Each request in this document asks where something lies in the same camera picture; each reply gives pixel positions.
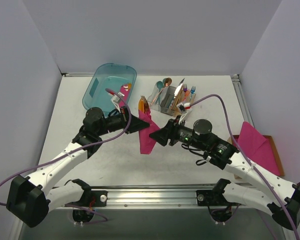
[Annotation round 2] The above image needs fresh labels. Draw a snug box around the pink paper napkin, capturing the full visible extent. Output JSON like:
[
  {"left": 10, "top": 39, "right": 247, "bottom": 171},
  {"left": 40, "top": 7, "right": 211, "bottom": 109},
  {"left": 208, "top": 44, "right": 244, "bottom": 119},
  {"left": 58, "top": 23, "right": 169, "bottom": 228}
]
[{"left": 138, "top": 110, "right": 160, "bottom": 155}]

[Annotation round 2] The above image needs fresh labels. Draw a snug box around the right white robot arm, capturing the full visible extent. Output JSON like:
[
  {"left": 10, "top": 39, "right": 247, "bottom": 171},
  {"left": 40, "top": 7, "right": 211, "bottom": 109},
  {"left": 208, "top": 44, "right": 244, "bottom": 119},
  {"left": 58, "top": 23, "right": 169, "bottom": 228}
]
[{"left": 149, "top": 119, "right": 300, "bottom": 230}]

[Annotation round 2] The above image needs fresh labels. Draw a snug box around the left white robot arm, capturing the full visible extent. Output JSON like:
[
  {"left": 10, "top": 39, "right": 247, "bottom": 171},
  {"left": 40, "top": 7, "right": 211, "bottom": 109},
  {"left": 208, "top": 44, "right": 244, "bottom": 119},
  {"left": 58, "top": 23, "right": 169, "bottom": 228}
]
[{"left": 6, "top": 106, "right": 150, "bottom": 228}]

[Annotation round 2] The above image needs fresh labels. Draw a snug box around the rolled pink napkin bundle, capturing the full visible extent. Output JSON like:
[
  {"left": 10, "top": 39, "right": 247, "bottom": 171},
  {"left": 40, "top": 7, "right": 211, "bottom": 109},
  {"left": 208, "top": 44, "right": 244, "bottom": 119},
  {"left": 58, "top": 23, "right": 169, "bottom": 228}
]
[{"left": 119, "top": 83, "right": 132, "bottom": 103}]

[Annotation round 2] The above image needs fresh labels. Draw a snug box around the pink napkin stack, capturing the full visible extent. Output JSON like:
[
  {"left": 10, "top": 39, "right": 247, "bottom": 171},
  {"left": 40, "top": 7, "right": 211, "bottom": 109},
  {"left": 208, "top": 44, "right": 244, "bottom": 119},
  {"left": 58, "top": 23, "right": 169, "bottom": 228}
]
[{"left": 235, "top": 121, "right": 281, "bottom": 176}]

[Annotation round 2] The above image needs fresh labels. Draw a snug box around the brown napkin tray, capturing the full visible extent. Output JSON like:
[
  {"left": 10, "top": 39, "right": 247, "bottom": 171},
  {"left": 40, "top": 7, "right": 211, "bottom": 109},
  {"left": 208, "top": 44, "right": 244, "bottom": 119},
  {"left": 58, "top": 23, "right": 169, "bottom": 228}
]
[{"left": 234, "top": 134, "right": 285, "bottom": 177}]

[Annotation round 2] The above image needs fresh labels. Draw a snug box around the clear acrylic utensil organizer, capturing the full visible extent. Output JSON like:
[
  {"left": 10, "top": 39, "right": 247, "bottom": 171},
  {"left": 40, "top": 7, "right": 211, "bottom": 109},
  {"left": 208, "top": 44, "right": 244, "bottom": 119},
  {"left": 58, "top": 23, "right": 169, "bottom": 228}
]
[{"left": 147, "top": 80, "right": 196, "bottom": 117}]

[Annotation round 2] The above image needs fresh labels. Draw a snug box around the teal spoon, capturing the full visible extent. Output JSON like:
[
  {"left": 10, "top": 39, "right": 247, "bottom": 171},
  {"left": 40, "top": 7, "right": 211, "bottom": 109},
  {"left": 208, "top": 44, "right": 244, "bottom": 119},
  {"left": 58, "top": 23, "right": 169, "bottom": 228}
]
[{"left": 155, "top": 81, "right": 165, "bottom": 103}]

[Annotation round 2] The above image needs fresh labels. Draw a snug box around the teal plastic bin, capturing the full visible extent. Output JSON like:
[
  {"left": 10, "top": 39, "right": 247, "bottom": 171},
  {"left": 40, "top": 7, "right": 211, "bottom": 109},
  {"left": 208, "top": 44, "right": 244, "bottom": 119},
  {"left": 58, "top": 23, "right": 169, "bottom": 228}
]
[{"left": 82, "top": 63, "right": 137, "bottom": 115}]

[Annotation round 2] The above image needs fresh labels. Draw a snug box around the orange fork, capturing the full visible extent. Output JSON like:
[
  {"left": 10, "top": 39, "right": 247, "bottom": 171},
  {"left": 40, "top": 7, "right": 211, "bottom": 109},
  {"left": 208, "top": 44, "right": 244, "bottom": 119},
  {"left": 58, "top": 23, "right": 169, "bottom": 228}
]
[{"left": 183, "top": 90, "right": 191, "bottom": 102}]

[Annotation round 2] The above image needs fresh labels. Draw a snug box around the silver knife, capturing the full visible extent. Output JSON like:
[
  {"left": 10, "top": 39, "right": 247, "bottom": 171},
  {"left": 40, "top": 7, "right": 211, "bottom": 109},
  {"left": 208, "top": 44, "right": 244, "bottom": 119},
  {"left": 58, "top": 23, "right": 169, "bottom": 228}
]
[{"left": 171, "top": 78, "right": 185, "bottom": 109}]

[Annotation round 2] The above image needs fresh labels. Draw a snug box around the copper spoon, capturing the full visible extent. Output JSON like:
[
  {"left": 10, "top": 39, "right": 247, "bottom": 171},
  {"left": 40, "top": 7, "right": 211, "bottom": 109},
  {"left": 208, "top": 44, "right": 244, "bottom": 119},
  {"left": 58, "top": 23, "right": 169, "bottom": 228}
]
[{"left": 147, "top": 77, "right": 172, "bottom": 106}]

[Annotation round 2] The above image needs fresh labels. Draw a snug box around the purple fork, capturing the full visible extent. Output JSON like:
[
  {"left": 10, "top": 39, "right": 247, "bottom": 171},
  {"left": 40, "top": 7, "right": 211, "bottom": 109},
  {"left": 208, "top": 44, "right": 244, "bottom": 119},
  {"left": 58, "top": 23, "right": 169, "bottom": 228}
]
[{"left": 182, "top": 84, "right": 188, "bottom": 101}]

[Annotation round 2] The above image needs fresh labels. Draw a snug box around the blue iridescent fork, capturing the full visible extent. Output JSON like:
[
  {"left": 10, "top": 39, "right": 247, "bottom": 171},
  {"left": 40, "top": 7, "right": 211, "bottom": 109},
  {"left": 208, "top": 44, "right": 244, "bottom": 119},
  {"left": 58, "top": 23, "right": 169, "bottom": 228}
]
[{"left": 189, "top": 86, "right": 196, "bottom": 100}]

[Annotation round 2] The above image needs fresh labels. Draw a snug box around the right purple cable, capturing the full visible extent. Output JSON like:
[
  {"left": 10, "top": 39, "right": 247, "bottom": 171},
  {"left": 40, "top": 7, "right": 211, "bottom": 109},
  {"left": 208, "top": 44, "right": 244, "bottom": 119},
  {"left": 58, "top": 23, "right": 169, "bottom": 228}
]
[{"left": 189, "top": 93, "right": 300, "bottom": 240}]

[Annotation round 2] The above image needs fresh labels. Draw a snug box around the purple cable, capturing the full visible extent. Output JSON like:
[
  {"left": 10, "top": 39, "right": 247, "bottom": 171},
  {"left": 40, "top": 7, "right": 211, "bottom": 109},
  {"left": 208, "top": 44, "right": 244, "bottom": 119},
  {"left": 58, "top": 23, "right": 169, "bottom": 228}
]
[
  {"left": 0, "top": 87, "right": 132, "bottom": 223},
  {"left": 189, "top": 93, "right": 300, "bottom": 240}
]

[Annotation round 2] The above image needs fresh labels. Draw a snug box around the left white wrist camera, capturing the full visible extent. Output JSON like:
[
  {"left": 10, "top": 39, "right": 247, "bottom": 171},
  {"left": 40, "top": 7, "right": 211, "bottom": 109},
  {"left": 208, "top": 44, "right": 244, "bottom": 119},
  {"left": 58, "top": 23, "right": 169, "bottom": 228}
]
[{"left": 109, "top": 92, "right": 125, "bottom": 111}]

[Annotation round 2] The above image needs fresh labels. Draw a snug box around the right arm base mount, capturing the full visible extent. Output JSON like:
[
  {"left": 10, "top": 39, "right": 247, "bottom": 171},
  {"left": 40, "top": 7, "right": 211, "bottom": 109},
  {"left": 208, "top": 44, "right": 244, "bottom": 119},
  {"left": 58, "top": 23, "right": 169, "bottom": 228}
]
[{"left": 195, "top": 189, "right": 241, "bottom": 207}]

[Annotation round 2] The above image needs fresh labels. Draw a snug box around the aluminium frame rail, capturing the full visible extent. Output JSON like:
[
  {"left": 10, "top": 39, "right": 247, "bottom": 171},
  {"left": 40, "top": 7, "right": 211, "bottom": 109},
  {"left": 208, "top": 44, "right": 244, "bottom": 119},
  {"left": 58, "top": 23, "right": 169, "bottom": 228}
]
[{"left": 17, "top": 184, "right": 287, "bottom": 211}]

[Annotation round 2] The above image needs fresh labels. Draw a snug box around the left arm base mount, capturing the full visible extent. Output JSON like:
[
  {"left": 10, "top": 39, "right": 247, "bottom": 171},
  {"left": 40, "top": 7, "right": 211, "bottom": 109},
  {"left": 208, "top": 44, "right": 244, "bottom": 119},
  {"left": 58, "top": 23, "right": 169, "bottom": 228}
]
[{"left": 74, "top": 189, "right": 108, "bottom": 208}]

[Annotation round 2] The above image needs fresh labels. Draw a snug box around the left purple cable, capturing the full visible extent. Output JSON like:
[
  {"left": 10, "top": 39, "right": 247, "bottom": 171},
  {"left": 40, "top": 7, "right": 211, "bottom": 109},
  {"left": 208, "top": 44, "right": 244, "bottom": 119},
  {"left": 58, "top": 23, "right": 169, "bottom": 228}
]
[{"left": 0, "top": 87, "right": 132, "bottom": 223}]

